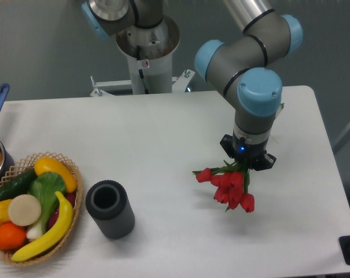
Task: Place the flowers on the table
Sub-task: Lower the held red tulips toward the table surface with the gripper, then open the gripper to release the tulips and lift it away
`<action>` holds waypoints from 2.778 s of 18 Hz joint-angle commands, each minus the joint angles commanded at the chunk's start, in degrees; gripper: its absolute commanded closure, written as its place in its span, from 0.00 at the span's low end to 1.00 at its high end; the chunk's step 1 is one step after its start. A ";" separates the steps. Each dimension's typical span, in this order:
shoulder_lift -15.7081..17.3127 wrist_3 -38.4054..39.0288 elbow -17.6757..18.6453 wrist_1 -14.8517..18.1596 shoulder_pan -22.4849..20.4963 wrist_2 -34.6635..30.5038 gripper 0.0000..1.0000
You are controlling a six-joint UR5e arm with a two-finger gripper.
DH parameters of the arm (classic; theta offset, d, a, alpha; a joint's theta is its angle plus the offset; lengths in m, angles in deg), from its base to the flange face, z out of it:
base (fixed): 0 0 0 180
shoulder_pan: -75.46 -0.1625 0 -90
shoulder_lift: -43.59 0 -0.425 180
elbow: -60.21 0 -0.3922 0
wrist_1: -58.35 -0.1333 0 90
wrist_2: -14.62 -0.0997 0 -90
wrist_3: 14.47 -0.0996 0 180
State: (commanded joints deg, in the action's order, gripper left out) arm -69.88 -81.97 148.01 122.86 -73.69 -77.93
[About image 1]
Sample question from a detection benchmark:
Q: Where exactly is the yellow banana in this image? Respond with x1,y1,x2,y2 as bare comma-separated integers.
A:
11,191,73,262

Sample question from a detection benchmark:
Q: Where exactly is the woven wicker basket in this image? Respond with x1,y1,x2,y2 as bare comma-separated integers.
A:
0,152,83,267

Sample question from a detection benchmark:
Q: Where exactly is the yellow squash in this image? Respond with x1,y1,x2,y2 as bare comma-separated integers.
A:
34,157,77,193

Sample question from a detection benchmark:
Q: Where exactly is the orange fruit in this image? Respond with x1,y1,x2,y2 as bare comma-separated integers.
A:
0,222,26,250

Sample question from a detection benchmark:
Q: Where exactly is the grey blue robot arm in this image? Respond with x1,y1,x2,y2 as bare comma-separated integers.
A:
82,1,303,171

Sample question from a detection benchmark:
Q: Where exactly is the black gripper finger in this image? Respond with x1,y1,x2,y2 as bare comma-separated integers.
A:
252,153,277,170
220,134,235,159

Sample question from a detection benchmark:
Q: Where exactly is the red tulip bouquet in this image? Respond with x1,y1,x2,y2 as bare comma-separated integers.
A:
192,161,255,213

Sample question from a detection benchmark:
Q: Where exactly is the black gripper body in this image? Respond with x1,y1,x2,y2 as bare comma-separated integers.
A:
231,132,270,163

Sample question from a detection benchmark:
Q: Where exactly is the green cucumber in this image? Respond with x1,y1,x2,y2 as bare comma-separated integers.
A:
0,168,37,202

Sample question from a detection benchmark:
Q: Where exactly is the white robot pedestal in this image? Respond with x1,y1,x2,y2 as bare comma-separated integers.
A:
90,15,195,97

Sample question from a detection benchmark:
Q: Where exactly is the green bok choy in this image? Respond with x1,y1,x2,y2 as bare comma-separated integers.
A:
27,171,66,241

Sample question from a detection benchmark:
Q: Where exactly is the beige round disc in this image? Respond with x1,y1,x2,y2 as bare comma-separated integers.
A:
8,194,42,226

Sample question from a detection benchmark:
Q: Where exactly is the dark grey ribbed vase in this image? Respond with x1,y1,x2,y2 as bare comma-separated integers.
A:
85,180,135,239

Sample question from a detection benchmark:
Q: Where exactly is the red fruit in basket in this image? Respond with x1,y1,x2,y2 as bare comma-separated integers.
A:
47,192,76,230

